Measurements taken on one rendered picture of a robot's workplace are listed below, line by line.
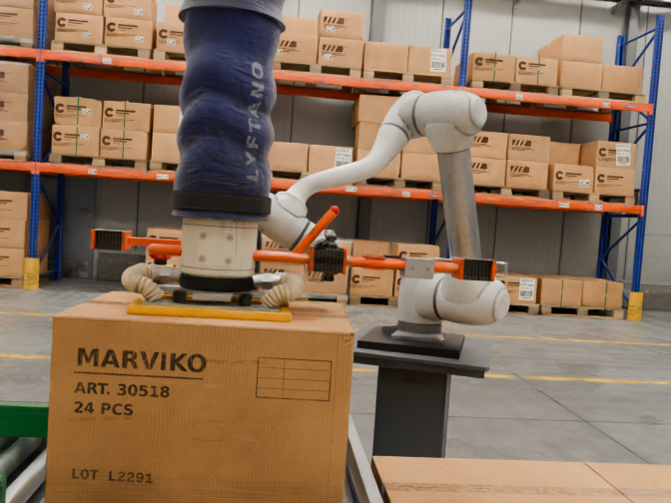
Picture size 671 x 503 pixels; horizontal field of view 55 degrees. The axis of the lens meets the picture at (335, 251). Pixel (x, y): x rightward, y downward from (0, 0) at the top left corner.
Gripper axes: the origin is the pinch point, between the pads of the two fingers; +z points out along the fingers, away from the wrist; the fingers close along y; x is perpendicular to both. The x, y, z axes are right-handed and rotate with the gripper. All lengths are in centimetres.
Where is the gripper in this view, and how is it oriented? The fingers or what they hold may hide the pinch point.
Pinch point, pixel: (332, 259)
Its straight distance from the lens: 152.1
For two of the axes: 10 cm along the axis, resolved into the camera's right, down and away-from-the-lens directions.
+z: 0.9, 0.6, -9.9
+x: -9.9, -0.6, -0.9
